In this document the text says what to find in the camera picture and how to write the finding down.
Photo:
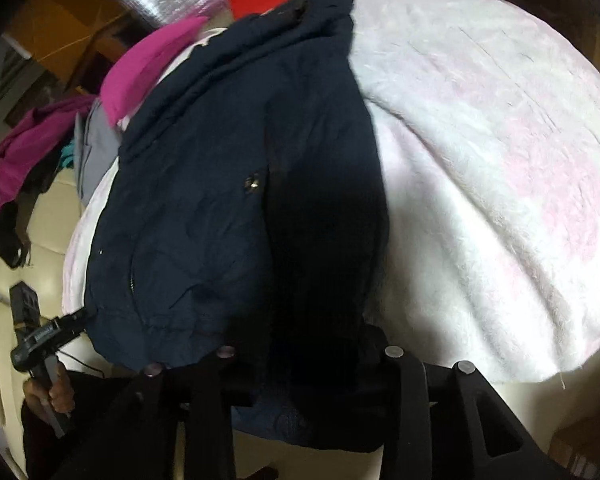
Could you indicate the white pink fleece blanket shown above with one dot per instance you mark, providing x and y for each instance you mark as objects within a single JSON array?
[{"x": 480, "y": 160}]

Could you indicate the wooden cabinet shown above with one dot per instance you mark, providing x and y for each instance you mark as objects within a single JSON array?
[{"x": 65, "y": 20}]

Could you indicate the cream leather sofa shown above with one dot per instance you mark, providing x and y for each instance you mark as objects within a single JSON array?
[{"x": 50, "y": 225}]

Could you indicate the pink pillow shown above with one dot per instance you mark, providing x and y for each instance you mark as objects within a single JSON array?
[{"x": 145, "y": 70}]

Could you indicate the magenta cloth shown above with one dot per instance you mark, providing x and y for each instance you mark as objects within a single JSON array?
[{"x": 25, "y": 150}]

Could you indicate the teal cloth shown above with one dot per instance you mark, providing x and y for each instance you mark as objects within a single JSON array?
[{"x": 68, "y": 156}]

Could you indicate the person's left forearm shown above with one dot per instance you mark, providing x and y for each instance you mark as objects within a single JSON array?
[{"x": 45, "y": 447}]

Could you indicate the grey garment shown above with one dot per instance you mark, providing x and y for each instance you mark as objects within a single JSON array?
[{"x": 97, "y": 150}]

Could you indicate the person's left hand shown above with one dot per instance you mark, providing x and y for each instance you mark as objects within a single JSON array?
[{"x": 60, "y": 395}]

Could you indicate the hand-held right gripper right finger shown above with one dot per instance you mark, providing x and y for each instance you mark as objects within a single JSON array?
[{"x": 416, "y": 400}]

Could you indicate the navy blue jacket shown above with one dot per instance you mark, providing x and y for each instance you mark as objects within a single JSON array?
[{"x": 205, "y": 185}]

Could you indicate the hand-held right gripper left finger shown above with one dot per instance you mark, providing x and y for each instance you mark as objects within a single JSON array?
[{"x": 210, "y": 410}]

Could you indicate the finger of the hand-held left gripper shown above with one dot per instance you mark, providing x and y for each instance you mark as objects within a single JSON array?
[{"x": 74, "y": 322}]

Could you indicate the black garment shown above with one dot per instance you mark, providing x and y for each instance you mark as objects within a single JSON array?
[{"x": 5, "y": 235}]

